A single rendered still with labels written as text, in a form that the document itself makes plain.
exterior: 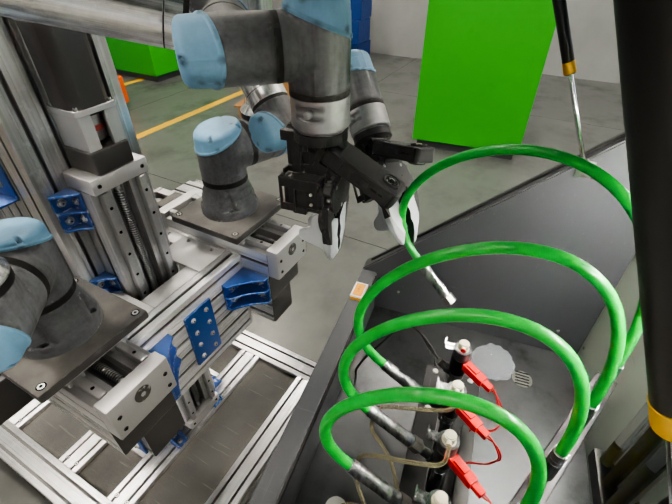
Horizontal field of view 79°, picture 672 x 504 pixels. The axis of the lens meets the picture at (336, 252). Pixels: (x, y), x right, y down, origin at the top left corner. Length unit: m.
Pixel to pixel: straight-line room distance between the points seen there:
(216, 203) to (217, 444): 0.90
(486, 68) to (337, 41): 3.36
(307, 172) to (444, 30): 3.29
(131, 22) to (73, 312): 0.50
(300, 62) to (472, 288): 0.70
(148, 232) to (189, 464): 0.88
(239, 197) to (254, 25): 0.66
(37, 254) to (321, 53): 0.54
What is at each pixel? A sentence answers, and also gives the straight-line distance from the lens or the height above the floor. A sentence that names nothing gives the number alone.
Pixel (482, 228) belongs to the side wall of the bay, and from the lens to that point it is 0.92.
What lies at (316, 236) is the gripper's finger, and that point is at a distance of 0.62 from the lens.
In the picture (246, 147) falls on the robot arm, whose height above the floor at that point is 1.22.
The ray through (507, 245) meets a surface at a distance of 0.47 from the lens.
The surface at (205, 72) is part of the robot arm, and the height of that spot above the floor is 1.52.
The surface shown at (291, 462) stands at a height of 0.95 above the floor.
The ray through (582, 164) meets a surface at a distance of 0.57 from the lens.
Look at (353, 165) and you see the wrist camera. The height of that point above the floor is 1.40.
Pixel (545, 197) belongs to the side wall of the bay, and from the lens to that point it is 0.89.
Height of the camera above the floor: 1.63
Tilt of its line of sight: 38 degrees down
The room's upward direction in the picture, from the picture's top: straight up
